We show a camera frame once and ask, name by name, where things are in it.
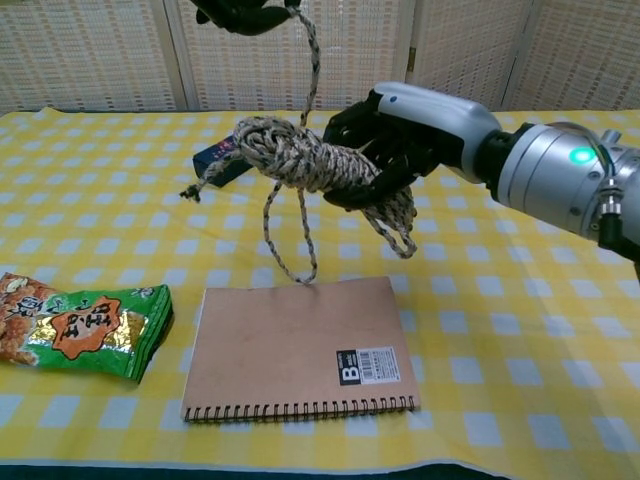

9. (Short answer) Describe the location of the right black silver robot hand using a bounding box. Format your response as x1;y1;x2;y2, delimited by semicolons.
322;82;501;212

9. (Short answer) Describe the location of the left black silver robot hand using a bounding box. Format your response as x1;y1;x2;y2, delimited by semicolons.
192;0;301;37

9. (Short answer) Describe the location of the dark blue rectangular box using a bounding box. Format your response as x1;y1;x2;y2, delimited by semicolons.
192;132;262;189

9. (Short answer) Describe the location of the kraft spiral notebook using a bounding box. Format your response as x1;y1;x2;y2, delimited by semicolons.
180;276;422;424

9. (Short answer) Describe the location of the speckled white black rope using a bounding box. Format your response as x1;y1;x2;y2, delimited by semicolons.
179;7;419;287

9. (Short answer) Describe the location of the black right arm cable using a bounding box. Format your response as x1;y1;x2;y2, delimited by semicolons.
596;128;640;267

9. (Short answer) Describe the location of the woven bamboo folding screen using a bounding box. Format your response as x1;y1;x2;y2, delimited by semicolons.
0;0;640;114

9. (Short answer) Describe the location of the green snack bag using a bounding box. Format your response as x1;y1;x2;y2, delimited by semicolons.
0;272;175;385

